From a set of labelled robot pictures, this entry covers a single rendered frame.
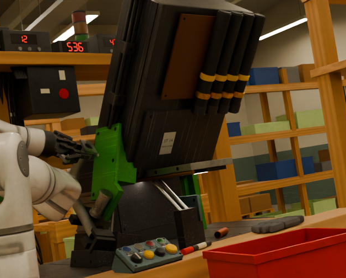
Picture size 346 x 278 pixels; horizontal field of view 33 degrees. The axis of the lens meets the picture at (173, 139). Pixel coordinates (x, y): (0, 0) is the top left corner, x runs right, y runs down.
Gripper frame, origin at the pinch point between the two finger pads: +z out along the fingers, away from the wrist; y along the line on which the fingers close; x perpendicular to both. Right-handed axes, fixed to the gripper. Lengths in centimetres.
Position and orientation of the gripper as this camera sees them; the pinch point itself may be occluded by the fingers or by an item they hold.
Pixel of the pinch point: (82, 151)
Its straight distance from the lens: 173.1
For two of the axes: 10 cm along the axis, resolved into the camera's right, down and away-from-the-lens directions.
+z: 7.7, 1.8, 6.2
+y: -4.1, -6.0, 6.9
